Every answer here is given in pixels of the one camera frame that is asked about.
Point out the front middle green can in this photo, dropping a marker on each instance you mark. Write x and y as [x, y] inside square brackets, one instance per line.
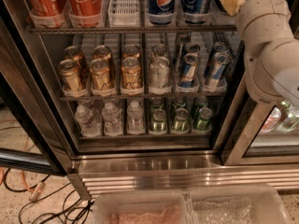
[180, 121]

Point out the back silver can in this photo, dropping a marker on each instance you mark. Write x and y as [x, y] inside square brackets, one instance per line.
[159, 50]

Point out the middle water bottle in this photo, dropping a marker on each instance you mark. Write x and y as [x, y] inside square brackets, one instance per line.
[112, 119]

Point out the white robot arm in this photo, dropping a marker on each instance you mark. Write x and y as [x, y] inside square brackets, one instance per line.
[271, 55]

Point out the right water bottle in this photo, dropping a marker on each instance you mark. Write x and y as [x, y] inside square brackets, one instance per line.
[135, 118]

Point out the front left gold can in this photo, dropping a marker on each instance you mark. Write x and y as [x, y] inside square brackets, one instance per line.
[71, 75]

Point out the front right Red Bull can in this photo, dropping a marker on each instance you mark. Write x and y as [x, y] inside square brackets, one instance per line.
[216, 70]

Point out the back right Red Bull can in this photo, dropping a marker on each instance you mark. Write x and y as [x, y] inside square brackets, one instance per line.
[218, 47]

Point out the back left gold can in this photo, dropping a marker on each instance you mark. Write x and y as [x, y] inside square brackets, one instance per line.
[77, 55]

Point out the red bull can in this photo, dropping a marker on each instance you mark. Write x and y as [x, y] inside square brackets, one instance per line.
[191, 48]
[216, 70]
[218, 47]
[188, 70]

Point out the left red Coca-Cola can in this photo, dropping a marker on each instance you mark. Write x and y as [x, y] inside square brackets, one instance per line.
[49, 9]

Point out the right clear plastic bin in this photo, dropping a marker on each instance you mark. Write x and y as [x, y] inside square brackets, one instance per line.
[249, 204]

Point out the green can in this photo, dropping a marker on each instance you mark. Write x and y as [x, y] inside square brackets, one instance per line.
[158, 121]
[180, 121]
[202, 119]

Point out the clear plastic bin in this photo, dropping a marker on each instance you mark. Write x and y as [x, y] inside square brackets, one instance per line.
[249, 204]
[142, 207]

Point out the top wire fridge shelf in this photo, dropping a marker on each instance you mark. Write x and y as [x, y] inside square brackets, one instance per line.
[131, 30]

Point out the stainless steel fridge base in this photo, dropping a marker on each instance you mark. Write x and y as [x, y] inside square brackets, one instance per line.
[94, 175]

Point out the closed right fridge door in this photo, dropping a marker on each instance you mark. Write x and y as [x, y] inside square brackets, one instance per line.
[256, 119]

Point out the front left green can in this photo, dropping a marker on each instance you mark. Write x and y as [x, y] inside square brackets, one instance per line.
[158, 121]

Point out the left water bottle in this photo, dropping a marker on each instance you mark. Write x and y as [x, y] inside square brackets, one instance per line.
[89, 125]

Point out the front right green can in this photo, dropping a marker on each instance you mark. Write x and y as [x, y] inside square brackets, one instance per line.
[202, 119]

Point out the silver can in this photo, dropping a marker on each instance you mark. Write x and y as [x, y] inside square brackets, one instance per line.
[159, 73]
[159, 50]

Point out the water bottle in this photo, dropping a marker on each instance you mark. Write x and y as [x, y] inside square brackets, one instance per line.
[135, 118]
[112, 119]
[89, 125]

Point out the left clear plastic bin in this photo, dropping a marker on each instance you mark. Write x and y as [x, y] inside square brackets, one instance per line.
[142, 207]

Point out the back left Red Bull can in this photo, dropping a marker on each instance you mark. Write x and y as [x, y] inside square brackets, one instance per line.
[191, 48]

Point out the front left Red Bull can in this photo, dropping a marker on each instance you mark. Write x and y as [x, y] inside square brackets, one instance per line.
[188, 70]

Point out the right red Coca-Cola can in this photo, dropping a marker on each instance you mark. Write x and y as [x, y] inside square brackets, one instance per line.
[86, 12]

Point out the open glass fridge door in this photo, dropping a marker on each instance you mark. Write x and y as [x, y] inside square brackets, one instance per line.
[23, 98]

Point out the gold can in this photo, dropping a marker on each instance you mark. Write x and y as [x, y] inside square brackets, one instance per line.
[77, 55]
[104, 52]
[131, 51]
[131, 73]
[100, 72]
[71, 75]

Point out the front silver can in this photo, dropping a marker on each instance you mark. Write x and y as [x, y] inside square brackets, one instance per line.
[159, 73]

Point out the middle wire fridge shelf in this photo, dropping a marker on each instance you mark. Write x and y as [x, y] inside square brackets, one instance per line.
[146, 95]

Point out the wire fridge shelf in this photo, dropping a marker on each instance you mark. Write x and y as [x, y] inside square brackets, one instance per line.
[146, 95]
[131, 30]

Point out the red coca-cola can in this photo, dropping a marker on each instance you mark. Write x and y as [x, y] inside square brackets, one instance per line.
[49, 9]
[86, 12]

